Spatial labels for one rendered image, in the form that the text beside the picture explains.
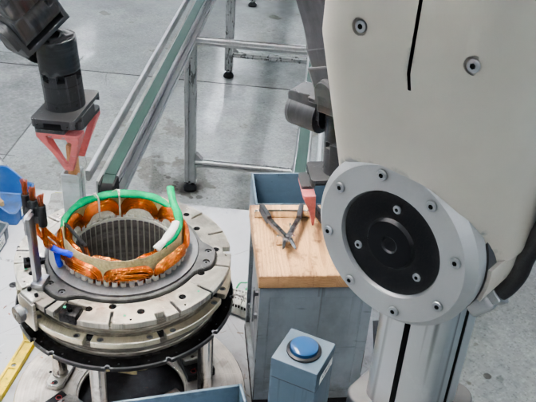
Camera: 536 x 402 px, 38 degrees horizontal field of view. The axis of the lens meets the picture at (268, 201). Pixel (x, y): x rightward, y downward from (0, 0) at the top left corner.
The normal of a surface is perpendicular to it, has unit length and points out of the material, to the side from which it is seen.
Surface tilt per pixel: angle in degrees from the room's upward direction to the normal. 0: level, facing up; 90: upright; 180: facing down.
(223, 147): 0
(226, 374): 0
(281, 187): 90
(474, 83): 90
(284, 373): 90
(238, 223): 0
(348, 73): 109
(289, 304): 90
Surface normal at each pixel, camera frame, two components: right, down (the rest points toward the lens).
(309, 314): 0.09, 0.54
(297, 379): -0.43, 0.47
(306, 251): 0.06, -0.84
